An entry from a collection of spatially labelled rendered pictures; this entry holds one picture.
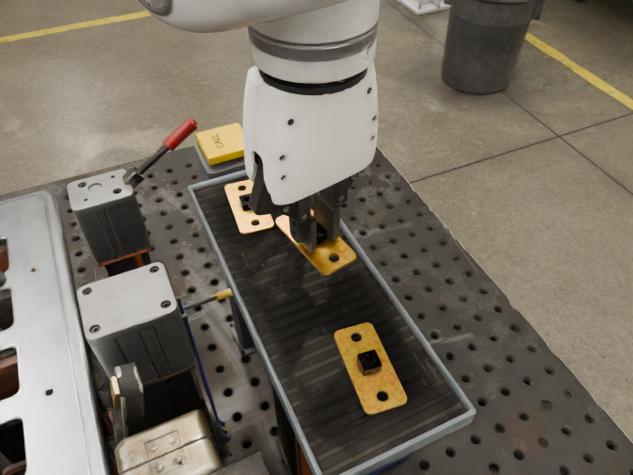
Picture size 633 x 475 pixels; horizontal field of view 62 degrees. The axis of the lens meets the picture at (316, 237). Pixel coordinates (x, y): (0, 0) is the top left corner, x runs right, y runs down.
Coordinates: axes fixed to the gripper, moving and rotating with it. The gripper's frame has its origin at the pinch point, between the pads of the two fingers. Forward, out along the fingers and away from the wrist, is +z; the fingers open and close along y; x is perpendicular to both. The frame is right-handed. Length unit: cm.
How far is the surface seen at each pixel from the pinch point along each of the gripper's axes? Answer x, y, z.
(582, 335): -3, -114, 124
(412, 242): -26, -45, 54
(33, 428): -11.1, 30.6, 23.7
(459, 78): -140, -192, 116
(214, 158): -23.0, -0.6, 8.1
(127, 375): -4.0, 19.5, 13.0
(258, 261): -5.1, 3.6, 7.9
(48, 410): -12.3, 28.7, 23.8
